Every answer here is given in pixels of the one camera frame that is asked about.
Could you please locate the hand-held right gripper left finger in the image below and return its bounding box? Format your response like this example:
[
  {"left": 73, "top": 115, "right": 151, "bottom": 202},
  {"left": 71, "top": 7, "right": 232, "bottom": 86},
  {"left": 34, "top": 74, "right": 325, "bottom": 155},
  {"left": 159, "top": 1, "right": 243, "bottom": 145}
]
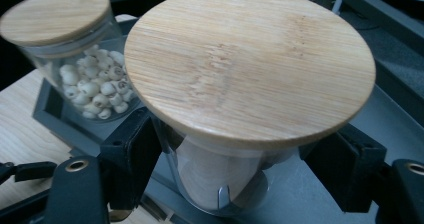
[{"left": 99, "top": 107, "right": 164, "bottom": 212}]

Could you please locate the dark grey corner rack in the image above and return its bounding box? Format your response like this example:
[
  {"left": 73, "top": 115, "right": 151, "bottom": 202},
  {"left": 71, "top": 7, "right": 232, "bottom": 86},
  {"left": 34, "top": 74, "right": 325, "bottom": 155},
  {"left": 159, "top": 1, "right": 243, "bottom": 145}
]
[{"left": 32, "top": 0, "right": 424, "bottom": 224}]

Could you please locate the glass jar of pale seeds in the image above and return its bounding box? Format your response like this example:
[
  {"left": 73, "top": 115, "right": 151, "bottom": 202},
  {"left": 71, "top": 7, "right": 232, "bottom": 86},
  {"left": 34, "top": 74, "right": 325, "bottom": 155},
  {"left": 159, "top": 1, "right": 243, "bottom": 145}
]
[{"left": 0, "top": 0, "right": 144, "bottom": 122}]

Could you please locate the glass jar of brown nuts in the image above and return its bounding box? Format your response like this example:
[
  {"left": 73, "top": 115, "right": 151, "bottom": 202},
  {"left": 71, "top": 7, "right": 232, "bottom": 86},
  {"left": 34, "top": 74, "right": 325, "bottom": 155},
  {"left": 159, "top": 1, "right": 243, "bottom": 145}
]
[{"left": 123, "top": 0, "right": 377, "bottom": 218}]

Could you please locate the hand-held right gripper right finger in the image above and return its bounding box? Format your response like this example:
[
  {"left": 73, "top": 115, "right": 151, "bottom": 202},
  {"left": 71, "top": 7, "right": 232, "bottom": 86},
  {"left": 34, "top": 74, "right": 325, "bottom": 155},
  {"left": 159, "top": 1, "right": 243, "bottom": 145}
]
[{"left": 298, "top": 123, "right": 388, "bottom": 214}]

